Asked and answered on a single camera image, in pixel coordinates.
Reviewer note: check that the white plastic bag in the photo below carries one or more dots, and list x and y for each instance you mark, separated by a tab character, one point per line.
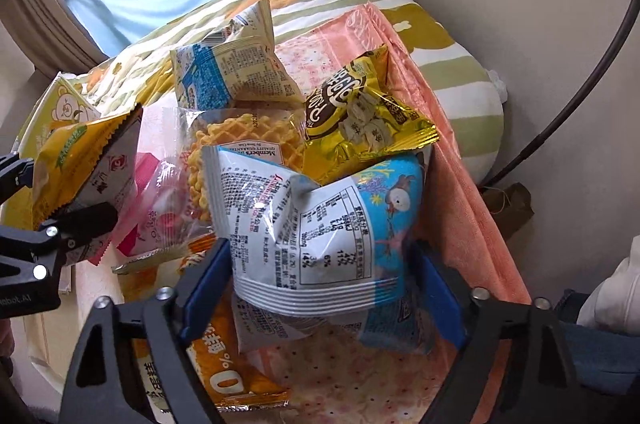
497	86

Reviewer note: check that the brown patterned cloth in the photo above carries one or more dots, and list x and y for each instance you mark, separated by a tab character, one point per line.
515	206

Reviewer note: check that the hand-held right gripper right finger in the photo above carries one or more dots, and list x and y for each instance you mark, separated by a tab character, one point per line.
440	299

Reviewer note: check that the clear waffle cookie packet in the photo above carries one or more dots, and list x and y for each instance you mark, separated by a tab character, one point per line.
235	138

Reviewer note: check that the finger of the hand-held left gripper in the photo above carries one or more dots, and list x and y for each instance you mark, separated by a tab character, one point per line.
82	224
15	176

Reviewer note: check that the blue white bird snack packet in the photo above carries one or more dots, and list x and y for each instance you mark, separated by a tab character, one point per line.
310	244

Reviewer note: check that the yellow bear print carton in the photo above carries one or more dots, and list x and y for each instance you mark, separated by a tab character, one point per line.
60	108

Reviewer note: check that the gold yellow snack packet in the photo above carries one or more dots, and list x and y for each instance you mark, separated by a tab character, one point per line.
360	118

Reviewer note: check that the brown curtain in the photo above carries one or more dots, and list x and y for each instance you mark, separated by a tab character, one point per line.
30	13

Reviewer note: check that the yellow green snack packet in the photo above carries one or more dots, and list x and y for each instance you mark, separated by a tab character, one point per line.
75	168

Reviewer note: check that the peach floral towel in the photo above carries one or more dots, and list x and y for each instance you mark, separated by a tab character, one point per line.
465	204

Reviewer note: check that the person's blue jeans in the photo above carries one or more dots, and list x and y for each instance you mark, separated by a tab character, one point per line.
595	344

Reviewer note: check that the orange snack packet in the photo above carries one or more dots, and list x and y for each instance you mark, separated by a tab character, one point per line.
225	369

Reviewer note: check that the pink white candy packet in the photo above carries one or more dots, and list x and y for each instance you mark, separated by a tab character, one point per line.
155	214

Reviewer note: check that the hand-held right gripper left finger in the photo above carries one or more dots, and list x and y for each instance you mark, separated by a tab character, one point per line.
205	289

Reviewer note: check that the green striped floral blanket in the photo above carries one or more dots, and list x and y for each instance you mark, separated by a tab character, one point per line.
450	68

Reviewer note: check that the white garment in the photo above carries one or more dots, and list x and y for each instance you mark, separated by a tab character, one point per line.
617	289

